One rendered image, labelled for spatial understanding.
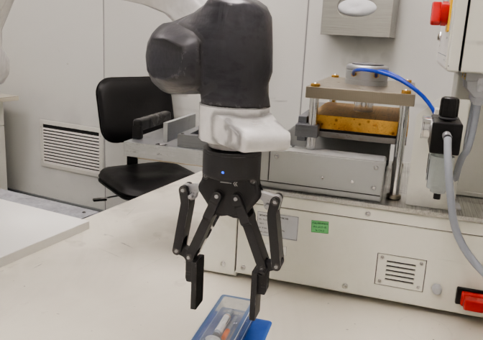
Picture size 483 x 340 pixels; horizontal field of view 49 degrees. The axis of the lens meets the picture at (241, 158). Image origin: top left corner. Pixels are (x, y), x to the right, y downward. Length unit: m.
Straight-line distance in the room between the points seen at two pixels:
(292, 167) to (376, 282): 0.24
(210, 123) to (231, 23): 0.12
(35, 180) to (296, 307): 2.95
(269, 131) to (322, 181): 0.33
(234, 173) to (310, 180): 0.29
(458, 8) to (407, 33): 1.60
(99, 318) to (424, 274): 0.53
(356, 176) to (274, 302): 0.26
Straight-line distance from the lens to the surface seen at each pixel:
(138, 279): 1.01
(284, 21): 2.63
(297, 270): 0.98
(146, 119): 1.14
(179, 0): 0.84
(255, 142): 0.60
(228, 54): 0.63
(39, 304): 0.96
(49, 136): 3.55
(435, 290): 0.95
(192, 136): 1.04
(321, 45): 2.57
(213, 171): 0.66
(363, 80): 1.01
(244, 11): 0.64
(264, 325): 0.88
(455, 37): 0.88
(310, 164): 0.92
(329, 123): 0.96
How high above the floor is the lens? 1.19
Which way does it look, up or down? 13 degrees down
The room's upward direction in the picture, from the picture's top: 3 degrees clockwise
